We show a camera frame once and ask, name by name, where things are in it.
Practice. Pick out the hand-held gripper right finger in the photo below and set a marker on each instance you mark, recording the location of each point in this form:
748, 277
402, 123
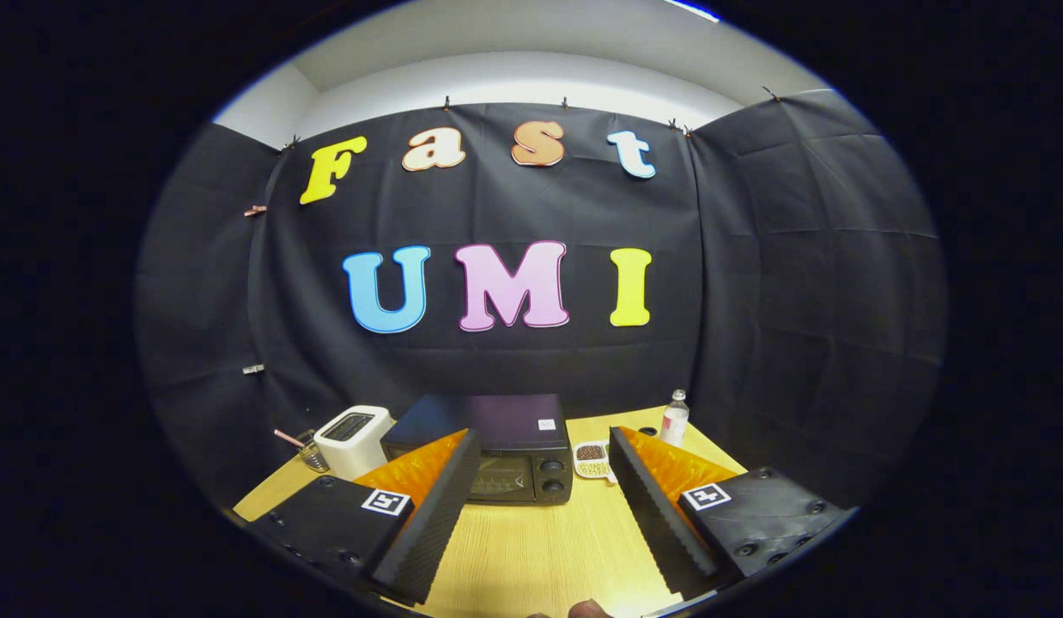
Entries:
652, 519

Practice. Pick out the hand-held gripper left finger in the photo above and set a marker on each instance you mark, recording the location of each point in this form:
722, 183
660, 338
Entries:
433, 528

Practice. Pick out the black toaster oven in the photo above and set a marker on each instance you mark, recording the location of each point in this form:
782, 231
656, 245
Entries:
506, 421

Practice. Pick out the white toaster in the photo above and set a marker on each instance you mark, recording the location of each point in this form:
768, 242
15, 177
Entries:
351, 451

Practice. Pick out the white divided bean dish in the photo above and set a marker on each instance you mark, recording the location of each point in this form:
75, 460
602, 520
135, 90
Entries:
593, 468

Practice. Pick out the clear bottle white label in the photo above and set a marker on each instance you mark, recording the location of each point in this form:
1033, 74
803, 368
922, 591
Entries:
674, 422

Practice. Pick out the metal mesh cup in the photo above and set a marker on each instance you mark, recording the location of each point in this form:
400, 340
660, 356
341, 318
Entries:
312, 459

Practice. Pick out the pink straw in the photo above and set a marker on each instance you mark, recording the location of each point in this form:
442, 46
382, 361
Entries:
287, 437

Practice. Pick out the black backdrop cloth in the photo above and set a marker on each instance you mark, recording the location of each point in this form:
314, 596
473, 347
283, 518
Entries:
497, 215

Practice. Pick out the ceiling light panel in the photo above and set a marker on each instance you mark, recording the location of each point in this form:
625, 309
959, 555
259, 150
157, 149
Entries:
695, 9

